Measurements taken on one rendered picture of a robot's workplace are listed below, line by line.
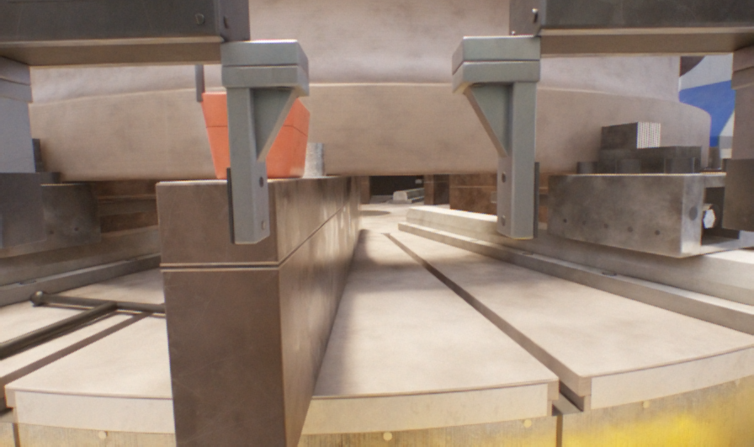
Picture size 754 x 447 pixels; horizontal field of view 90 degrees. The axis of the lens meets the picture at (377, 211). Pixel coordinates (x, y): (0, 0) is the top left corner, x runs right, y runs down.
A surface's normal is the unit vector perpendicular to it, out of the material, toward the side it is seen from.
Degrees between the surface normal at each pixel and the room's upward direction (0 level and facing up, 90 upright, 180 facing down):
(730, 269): 72
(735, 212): 90
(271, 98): 90
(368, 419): 90
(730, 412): 90
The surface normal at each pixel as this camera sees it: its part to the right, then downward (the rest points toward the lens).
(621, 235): -0.93, 0.05
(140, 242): 0.87, -0.29
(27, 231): 1.00, -0.02
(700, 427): 0.29, 0.09
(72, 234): 0.92, 0.02
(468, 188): -0.71, 0.08
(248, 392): 0.00, 0.10
